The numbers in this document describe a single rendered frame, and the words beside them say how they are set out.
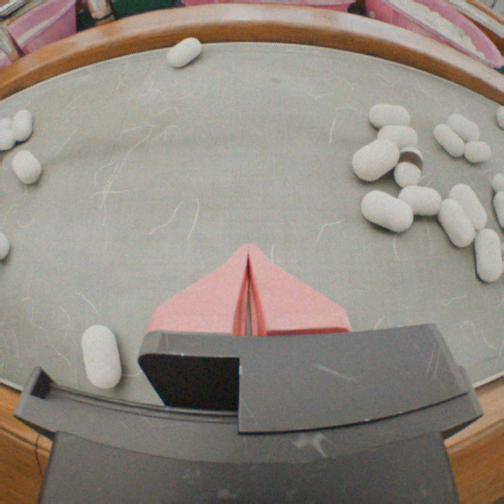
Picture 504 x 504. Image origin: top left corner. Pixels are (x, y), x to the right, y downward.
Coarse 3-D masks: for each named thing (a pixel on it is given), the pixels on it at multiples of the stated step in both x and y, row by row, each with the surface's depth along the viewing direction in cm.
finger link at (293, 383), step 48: (192, 288) 7; (240, 288) 7; (144, 336) 5; (192, 336) 5; (240, 336) 5; (288, 336) 5; (336, 336) 5; (384, 336) 5; (432, 336) 5; (192, 384) 5; (240, 384) 4; (288, 384) 4; (336, 384) 4; (384, 384) 4; (432, 384) 4; (240, 432) 3; (288, 432) 4
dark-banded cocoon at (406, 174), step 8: (416, 152) 14; (400, 168) 14; (408, 168) 14; (416, 168) 14; (400, 176) 14; (408, 176) 14; (416, 176) 14; (400, 184) 15; (408, 184) 14; (416, 184) 14
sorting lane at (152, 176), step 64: (128, 64) 19; (192, 64) 18; (256, 64) 18; (320, 64) 18; (384, 64) 19; (64, 128) 17; (128, 128) 16; (192, 128) 16; (256, 128) 16; (320, 128) 16; (0, 192) 15; (64, 192) 15; (128, 192) 15; (192, 192) 15; (256, 192) 15; (320, 192) 15; (384, 192) 15; (448, 192) 15; (64, 256) 14; (128, 256) 14; (192, 256) 14; (320, 256) 14; (384, 256) 14; (448, 256) 14; (0, 320) 13; (64, 320) 13; (128, 320) 13; (384, 320) 13; (448, 320) 13; (64, 384) 12; (128, 384) 12
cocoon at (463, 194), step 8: (464, 184) 14; (456, 192) 14; (464, 192) 13; (472, 192) 13; (456, 200) 14; (464, 200) 13; (472, 200) 13; (464, 208) 14; (472, 208) 13; (480, 208) 13; (472, 216) 13; (480, 216) 13; (472, 224) 13; (480, 224) 13
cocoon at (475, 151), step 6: (468, 144) 15; (474, 144) 15; (480, 144) 15; (486, 144) 15; (468, 150) 15; (474, 150) 15; (480, 150) 15; (486, 150) 15; (468, 156) 16; (474, 156) 15; (480, 156) 15; (486, 156) 15; (474, 162) 16; (480, 162) 16
